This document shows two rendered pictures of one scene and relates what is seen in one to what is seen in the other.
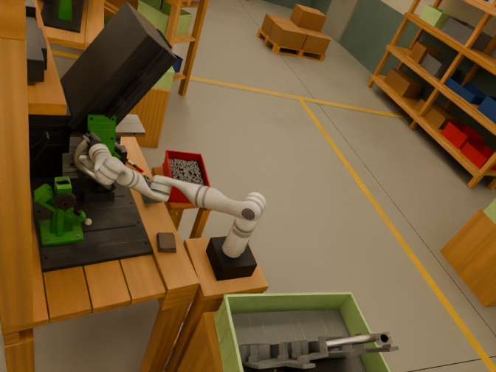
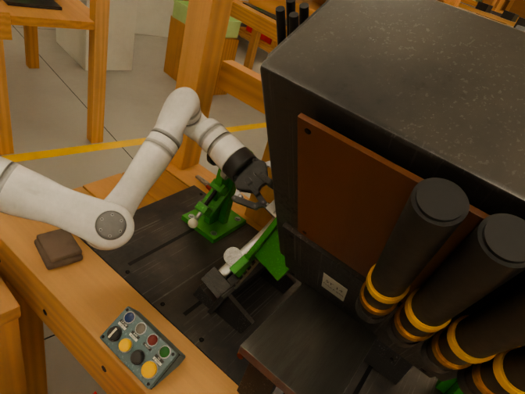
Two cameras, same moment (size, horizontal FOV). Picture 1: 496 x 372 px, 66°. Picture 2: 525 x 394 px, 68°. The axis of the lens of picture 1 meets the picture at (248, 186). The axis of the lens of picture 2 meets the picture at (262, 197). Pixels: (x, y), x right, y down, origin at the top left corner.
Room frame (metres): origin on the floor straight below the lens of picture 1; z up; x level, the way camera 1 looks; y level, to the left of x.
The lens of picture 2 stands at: (1.88, 0.38, 1.65)
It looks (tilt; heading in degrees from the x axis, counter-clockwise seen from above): 33 degrees down; 158
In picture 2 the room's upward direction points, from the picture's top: 19 degrees clockwise
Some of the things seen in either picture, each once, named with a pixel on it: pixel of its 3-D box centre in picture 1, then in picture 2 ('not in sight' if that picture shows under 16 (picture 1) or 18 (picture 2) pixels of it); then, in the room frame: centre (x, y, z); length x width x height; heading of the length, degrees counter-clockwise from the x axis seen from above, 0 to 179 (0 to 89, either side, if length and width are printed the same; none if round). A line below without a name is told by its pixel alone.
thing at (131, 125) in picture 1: (100, 125); (335, 313); (1.48, 0.76, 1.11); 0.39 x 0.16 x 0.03; 132
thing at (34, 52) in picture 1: (28, 58); not in sight; (0.99, 0.76, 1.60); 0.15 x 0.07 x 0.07; 42
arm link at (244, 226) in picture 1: (249, 212); not in sight; (1.22, -0.05, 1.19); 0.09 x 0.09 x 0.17; 83
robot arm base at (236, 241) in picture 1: (238, 237); not in sight; (1.22, -0.05, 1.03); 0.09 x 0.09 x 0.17; 45
